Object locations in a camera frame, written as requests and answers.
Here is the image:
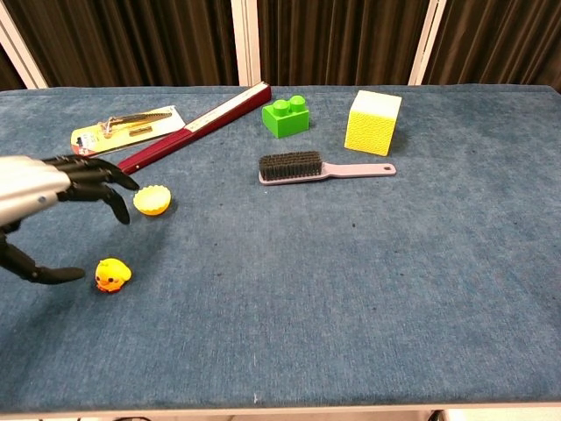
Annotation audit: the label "packaged saw blade card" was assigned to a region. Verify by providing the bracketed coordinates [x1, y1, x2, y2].
[69, 104, 187, 158]

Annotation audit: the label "pink brush black bristles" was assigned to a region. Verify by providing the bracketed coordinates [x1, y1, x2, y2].
[258, 151, 397, 187]

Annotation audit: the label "yellow fluted cup mould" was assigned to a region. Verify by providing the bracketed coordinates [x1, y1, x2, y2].
[132, 185, 173, 218]

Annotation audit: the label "yellow white cube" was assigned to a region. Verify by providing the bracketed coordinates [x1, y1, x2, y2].
[344, 89, 403, 157]

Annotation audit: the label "blue table cloth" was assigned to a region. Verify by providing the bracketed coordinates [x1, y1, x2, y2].
[0, 83, 561, 413]

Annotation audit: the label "dark red folded fan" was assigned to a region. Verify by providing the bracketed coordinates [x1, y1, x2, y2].
[116, 82, 273, 176]

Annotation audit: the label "yellow rubber duck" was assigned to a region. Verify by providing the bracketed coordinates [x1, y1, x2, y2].
[94, 257, 133, 294]

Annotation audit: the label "green building block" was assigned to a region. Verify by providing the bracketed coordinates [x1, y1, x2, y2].
[261, 95, 310, 139]

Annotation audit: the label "left robot hand black silver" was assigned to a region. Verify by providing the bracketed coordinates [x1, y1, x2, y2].
[0, 153, 140, 286]

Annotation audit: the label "white frame post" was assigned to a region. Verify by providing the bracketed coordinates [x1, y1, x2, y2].
[231, 0, 262, 87]
[408, 0, 448, 86]
[0, 4, 48, 90]

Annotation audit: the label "dark brown curtain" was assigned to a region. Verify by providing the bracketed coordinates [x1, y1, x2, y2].
[0, 0, 561, 91]

